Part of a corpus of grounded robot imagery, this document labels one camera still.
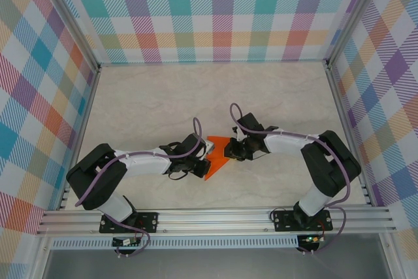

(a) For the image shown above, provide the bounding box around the orange paper sheet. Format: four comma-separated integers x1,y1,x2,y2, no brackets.
202,135,231,183

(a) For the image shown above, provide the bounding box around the grey metal plate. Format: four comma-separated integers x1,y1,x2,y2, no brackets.
42,248,393,279

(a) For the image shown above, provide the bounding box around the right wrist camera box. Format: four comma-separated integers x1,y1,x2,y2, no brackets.
231,125,248,141

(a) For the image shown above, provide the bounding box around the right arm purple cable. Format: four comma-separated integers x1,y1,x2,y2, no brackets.
229,102,352,255

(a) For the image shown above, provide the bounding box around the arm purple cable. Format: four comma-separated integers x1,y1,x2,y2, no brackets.
74,117,203,258
229,102,352,255

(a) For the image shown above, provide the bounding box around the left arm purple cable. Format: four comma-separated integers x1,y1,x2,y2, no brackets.
74,117,203,258

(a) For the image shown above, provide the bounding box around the aluminium mounting rail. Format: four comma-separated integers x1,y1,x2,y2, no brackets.
35,205,398,237

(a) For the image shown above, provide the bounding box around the slotted grey cable duct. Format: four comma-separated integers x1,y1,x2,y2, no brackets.
50,238,300,250

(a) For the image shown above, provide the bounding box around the thin black wire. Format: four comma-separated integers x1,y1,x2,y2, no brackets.
269,206,298,225

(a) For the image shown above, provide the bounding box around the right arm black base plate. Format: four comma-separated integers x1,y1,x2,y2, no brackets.
273,210,333,233

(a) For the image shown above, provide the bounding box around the aluminium table side rail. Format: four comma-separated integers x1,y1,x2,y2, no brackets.
57,66,102,211
325,61,376,208

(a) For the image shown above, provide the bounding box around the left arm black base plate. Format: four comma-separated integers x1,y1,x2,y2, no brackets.
99,212,159,235

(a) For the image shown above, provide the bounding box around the aluminium frame post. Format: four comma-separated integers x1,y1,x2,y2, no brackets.
325,0,388,71
37,0,101,73

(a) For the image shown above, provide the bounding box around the aluminium frame leg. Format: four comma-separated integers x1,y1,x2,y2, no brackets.
27,235,53,279
378,233,402,279

